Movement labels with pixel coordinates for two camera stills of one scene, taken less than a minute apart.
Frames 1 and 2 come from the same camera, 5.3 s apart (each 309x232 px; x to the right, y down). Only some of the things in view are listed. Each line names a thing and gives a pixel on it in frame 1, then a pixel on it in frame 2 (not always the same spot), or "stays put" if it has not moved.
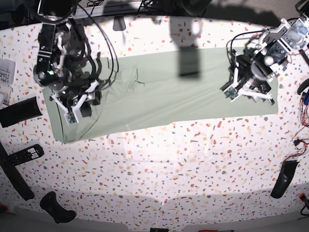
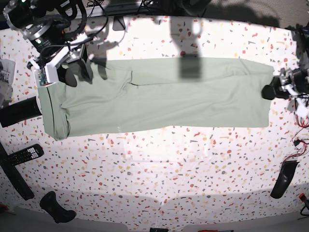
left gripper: [85, 91] -> [66, 50]
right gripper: [254, 73] -> [292, 82]
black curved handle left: [49, 203] stays put
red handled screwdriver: [206, 230] stays put
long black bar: [13, 174] stays put
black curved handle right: [287, 169] stays put
